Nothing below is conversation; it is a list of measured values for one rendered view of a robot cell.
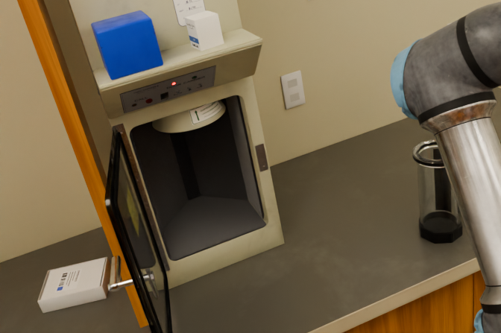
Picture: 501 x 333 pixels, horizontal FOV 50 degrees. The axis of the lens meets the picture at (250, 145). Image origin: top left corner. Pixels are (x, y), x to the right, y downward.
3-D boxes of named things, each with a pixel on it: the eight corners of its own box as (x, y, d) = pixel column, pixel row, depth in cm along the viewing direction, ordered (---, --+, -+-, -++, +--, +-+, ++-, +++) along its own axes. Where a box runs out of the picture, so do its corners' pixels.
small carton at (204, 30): (191, 46, 108) (184, 17, 105) (214, 39, 109) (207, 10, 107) (200, 51, 103) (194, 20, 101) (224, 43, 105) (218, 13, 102)
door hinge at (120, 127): (159, 273, 129) (110, 127, 111) (170, 270, 129) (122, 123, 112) (161, 277, 127) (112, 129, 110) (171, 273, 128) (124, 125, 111)
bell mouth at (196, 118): (145, 115, 133) (139, 94, 131) (212, 94, 137) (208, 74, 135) (160, 141, 118) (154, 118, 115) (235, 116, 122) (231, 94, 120)
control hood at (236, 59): (106, 116, 110) (91, 70, 106) (252, 71, 118) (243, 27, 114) (113, 135, 100) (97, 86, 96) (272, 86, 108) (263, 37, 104)
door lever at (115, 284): (141, 257, 103) (136, 246, 102) (140, 290, 94) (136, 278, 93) (112, 264, 103) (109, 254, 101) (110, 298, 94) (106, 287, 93)
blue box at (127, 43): (104, 67, 106) (89, 22, 102) (153, 54, 108) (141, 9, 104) (111, 80, 97) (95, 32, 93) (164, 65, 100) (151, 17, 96)
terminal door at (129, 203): (166, 277, 128) (116, 126, 110) (173, 381, 100) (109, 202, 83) (163, 278, 128) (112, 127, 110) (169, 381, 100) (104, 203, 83)
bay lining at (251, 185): (150, 213, 150) (112, 96, 134) (236, 182, 156) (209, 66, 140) (169, 261, 129) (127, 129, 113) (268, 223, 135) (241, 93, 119)
